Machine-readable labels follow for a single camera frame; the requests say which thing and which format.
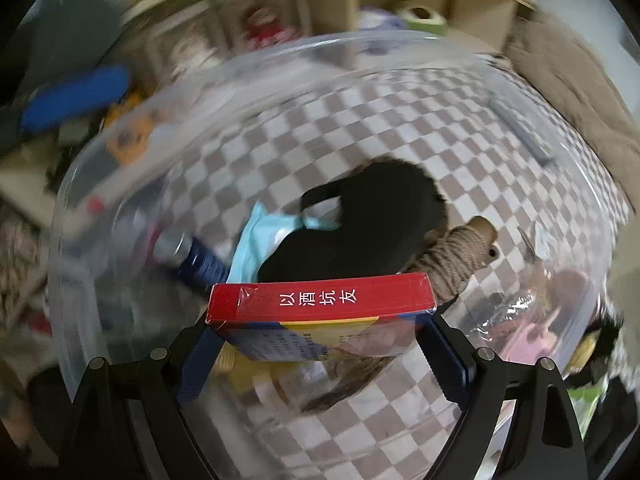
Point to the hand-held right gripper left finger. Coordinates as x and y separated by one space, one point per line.
192 375

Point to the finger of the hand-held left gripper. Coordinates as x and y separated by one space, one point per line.
75 95

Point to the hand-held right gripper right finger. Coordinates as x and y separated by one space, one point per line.
450 360

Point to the blue bottle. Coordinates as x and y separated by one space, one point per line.
200 265

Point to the red card box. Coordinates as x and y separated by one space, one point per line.
320 295

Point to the clear plastic container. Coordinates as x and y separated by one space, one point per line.
90 240

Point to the yellow box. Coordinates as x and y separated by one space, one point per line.
130 135

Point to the white plush doll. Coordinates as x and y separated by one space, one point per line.
190 55

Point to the blue face mask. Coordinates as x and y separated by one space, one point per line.
250 250

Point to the metal tweezers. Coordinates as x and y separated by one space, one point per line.
527 242

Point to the small clear packet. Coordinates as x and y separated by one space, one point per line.
544 240

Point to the doll in red dress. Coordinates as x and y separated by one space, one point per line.
270 25

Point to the beige fluffy blanket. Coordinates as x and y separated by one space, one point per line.
575 85

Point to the purple plush toy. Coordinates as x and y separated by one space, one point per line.
380 25

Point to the green avocado plush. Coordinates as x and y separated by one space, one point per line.
422 17

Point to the wooden shelf unit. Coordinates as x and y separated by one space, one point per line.
475 0

